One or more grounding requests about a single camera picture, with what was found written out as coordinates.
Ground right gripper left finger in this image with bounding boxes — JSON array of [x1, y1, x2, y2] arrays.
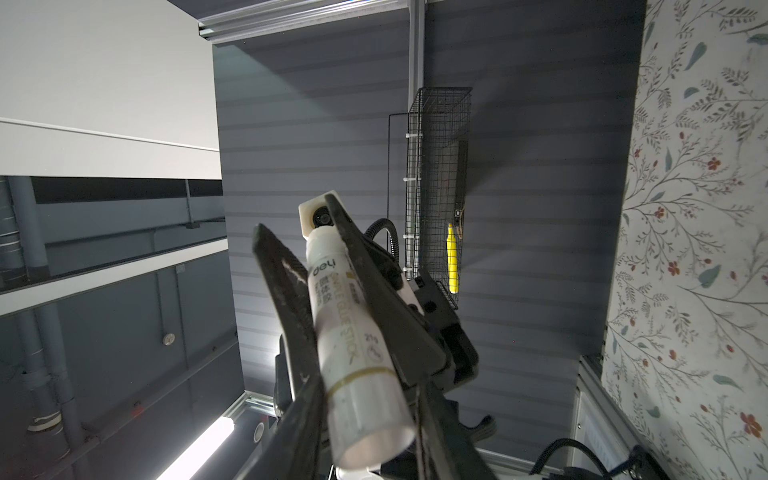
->
[[235, 377, 325, 480]]

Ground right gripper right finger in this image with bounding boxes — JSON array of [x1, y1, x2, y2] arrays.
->
[[416, 380, 496, 480]]

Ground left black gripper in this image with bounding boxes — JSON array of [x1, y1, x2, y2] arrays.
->
[[252, 195, 479, 396]]

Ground white glue stick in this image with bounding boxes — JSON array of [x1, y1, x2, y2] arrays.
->
[[306, 226, 416, 470]]

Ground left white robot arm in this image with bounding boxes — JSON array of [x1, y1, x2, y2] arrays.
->
[[242, 191, 496, 479]]

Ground yellow marker pen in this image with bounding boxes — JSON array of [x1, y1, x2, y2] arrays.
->
[[446, 223, 460, 295]]

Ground floral table mat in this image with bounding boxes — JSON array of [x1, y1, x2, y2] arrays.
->
[[601, 1, 767, 479]]

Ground black corrugated cable conduit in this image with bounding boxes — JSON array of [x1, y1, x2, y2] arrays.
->
[[362, 217, 402, 265]]

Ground black wire basket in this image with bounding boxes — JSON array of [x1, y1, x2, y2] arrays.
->
[[387, 87, 472, 309]]

